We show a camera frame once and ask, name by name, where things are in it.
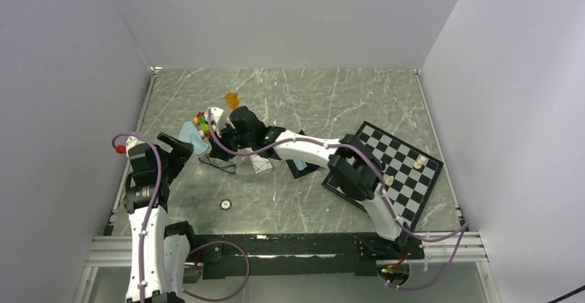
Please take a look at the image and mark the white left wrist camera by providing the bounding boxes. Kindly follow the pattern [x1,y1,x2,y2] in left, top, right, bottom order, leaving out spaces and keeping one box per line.
[114,136,144,156]

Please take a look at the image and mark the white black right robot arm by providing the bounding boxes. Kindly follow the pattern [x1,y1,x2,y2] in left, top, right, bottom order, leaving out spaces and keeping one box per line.
[204,106,408,259]

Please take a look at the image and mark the black white chessboard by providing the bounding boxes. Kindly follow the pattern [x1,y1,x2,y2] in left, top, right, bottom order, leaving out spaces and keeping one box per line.
[321,121,445,233]

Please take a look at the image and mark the black glasses case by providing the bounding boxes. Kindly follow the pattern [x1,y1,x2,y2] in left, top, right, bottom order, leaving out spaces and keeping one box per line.
[283,141,320,179]

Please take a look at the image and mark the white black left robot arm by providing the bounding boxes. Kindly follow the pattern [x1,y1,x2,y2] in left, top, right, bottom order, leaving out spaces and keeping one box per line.
[116,133,199,302]

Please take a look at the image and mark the thin black framed glasses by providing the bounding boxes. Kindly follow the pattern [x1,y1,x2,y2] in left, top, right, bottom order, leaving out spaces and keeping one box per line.
[198,154,237,175]

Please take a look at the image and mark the light blue cleaning cloth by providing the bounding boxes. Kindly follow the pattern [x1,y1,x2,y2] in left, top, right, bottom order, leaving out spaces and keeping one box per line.
[178,121,210,156]

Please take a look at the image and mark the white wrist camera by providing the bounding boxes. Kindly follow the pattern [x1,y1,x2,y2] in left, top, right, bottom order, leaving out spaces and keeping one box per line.
[205,107,228,137]
[114,136,144,156]

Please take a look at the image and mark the black table front rail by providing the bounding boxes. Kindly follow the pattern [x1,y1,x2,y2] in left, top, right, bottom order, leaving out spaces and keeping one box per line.
[187,233,425,280]

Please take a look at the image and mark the colourful toy brick car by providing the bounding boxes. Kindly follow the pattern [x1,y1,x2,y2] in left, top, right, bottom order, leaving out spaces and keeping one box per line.
[193,112,211,138]

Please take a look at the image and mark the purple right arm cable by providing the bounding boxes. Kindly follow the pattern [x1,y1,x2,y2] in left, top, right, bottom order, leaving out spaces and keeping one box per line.
[206,107,469,292]

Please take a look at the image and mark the small round metal disc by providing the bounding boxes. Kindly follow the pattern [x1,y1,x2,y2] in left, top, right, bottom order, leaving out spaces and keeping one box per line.
[220,199,232,211]

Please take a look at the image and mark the white geometric glasses case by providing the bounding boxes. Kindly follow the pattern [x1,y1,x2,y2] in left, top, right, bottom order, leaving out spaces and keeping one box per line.
[249,155,273,175]

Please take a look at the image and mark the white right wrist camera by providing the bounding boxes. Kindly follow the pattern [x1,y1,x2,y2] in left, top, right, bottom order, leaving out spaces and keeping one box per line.
[205,107,228,137]

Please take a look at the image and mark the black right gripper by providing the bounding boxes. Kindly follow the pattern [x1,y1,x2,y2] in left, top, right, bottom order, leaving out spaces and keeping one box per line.
[209,121,255,163]

